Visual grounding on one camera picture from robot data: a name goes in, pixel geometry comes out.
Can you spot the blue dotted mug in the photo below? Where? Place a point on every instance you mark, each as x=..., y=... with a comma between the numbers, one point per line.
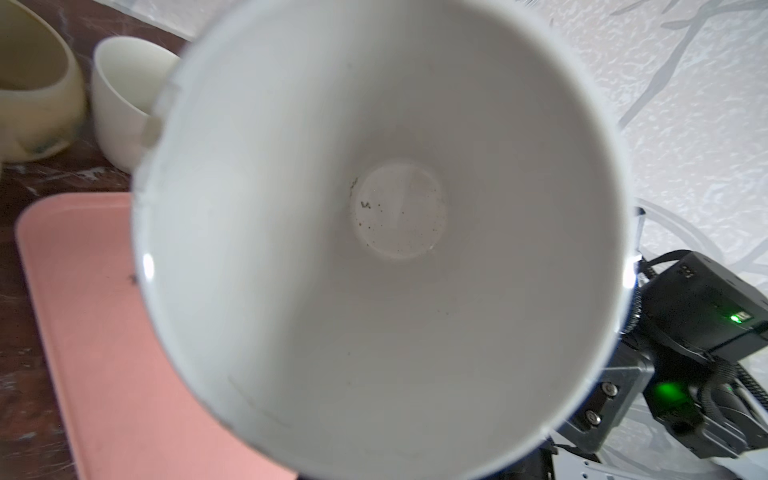
x=384, y=239

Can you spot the beige speckled round mug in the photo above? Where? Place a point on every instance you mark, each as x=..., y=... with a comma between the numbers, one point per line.
x=43, y=98

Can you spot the white mug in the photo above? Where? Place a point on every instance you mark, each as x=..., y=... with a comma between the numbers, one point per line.
x=127, y=75

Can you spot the pink plastic tray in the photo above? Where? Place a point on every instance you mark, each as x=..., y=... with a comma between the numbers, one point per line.
x=125, y=412

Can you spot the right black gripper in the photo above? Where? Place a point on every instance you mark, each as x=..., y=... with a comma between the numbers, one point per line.
x=688, y=328

